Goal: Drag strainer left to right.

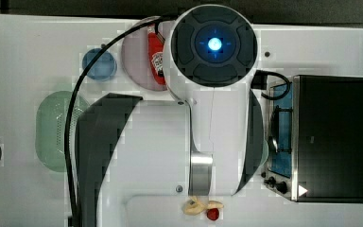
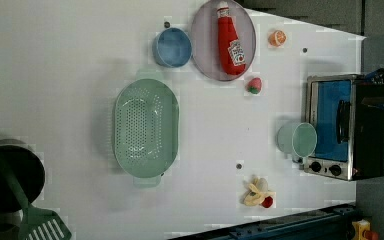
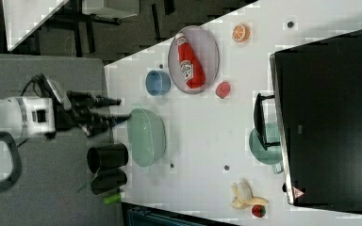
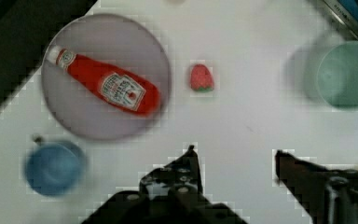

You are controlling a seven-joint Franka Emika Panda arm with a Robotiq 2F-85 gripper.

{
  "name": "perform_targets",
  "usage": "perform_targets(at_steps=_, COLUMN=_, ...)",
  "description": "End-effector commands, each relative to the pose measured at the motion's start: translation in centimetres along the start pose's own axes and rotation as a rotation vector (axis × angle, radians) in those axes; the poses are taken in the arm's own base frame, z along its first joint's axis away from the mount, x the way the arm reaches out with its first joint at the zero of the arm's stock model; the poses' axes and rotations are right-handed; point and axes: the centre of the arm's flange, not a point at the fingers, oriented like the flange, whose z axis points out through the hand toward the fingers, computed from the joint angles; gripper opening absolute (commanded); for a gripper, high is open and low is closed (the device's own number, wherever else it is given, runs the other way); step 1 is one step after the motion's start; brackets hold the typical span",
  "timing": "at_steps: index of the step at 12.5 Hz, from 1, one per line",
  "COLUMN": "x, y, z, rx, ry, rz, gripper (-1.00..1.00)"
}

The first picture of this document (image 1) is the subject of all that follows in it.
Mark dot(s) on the small red toy fruit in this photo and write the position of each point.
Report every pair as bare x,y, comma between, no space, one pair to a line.
213,214

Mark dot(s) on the peeled toy banana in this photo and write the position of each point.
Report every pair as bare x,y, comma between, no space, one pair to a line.
195,206

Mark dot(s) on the black toaster oven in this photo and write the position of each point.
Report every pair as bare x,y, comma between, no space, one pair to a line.
315,139

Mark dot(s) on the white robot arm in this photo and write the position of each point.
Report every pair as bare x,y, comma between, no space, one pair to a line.
205,141

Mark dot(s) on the blue round bowl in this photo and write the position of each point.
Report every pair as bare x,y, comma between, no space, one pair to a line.
103,69

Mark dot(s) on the purple round plate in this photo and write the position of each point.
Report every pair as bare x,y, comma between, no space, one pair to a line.
135,61

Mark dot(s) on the green perforated strainer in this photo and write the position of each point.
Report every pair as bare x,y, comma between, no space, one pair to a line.
50,124

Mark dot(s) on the red ketchup bottle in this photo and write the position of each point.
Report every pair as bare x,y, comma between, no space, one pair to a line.
155,53

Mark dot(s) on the green mug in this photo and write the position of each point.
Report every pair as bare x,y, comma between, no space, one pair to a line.
264,156

